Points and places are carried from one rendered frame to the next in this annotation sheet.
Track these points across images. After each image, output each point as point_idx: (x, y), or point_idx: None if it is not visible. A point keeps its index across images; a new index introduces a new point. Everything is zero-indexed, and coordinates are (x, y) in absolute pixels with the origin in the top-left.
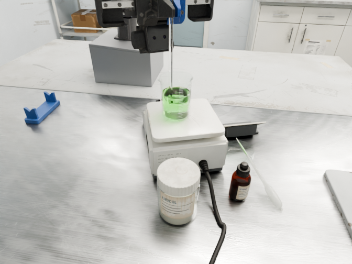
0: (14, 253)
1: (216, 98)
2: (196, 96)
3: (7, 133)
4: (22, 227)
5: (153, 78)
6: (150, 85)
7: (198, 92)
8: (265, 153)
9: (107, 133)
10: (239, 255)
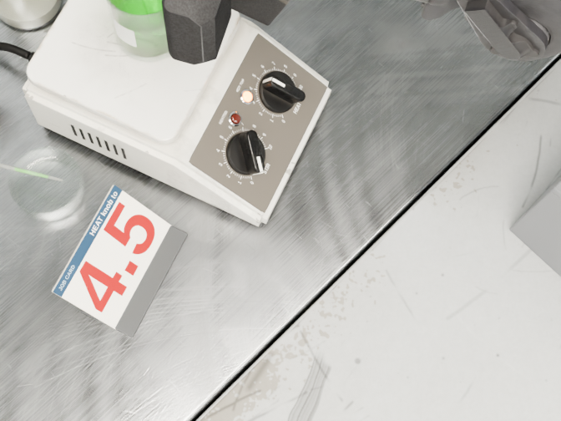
0: None
1: (310, 362)
2: (364, 317)
3: None
4: None
5: (534, 240)
6: (514, 223)
7: (383, 343)
8: (14, 256)
9: (322, 1)
10: None
